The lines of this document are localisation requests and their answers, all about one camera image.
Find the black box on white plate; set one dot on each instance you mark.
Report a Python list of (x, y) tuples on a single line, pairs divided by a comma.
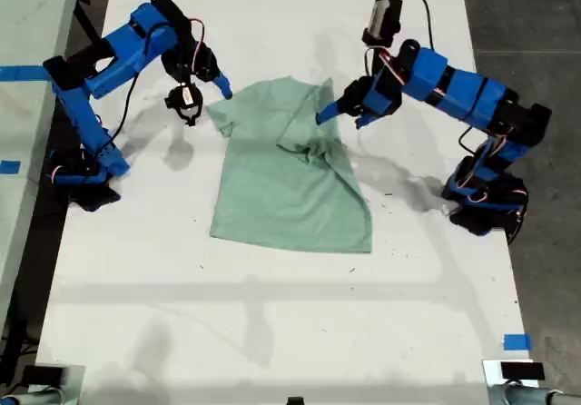
[(522, 371)]

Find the short blue tape strip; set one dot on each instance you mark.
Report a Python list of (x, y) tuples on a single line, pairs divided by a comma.
[(10, 167)]

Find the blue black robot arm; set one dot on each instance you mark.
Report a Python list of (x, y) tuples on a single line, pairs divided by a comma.
[(77, 114), (472, 91)]

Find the camera's black stalk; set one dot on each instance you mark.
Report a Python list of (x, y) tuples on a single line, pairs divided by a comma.
[(184, 79)]

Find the grey pipe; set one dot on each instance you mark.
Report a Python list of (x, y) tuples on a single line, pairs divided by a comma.
[(522, 396), (32, 398)]

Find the shiny metal plate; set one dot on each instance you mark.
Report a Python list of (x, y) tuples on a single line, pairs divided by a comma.
[(75, 387)]

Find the square blue tape piece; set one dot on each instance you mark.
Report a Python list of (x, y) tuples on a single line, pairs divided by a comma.
[(516, 341)]

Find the pale side table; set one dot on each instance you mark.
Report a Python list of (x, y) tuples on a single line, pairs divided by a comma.
[(27, 23)]

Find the black stand leg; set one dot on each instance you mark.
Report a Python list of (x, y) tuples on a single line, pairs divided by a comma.
[(88, 23)]

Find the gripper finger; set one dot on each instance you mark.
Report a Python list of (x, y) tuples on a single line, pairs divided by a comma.
[(365, 121), (331, 112), (223, 85)]

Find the long blue tape strip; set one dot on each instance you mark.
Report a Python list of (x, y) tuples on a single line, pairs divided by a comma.
[(22, 73)]

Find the gripper's black camera box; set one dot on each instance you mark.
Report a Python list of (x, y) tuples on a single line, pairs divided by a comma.
[(381, 19), (184, 98)]

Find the black box on metal plate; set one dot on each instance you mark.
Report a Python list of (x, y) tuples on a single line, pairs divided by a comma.
[(43, 375)]

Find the pale green T-shirt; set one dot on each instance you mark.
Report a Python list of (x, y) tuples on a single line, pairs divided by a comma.
[(281, 205)]

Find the white plate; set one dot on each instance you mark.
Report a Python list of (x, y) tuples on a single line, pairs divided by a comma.
[(491, 371)]

